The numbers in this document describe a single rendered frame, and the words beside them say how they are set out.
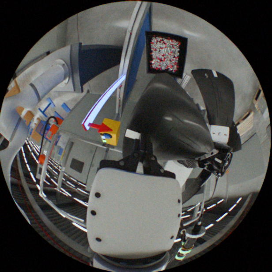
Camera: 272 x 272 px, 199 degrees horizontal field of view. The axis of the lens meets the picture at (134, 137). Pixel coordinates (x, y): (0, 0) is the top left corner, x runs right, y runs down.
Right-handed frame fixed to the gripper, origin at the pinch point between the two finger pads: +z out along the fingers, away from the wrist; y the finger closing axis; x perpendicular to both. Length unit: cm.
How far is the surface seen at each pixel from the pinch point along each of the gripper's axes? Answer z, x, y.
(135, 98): 136, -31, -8
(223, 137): 6.5, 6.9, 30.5
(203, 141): 1.7, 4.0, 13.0
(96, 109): 7.4, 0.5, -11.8
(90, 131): 55, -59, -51
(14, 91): 56, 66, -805
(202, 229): -22.1, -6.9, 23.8
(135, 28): 25.9, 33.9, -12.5
